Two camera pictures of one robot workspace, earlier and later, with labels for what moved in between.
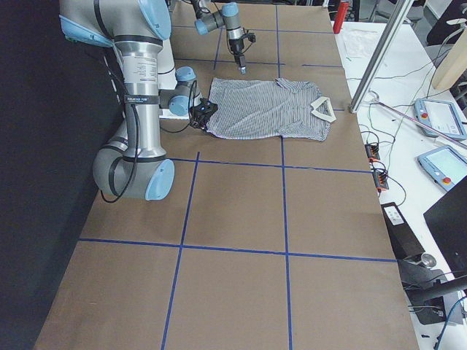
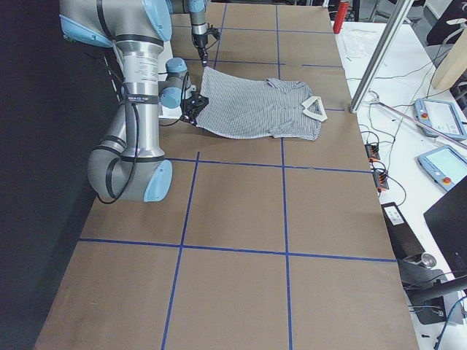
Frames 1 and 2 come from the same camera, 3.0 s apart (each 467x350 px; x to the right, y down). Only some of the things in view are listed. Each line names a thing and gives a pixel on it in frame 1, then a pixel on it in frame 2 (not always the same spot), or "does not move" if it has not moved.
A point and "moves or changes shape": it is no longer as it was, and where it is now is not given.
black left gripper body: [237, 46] to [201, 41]
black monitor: [447, 219] does not move
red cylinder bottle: [342, 11] does not move
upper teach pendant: [441, 116] does not move
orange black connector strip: [381, 176] does not move
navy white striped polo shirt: [258, 109] moves or changes shape
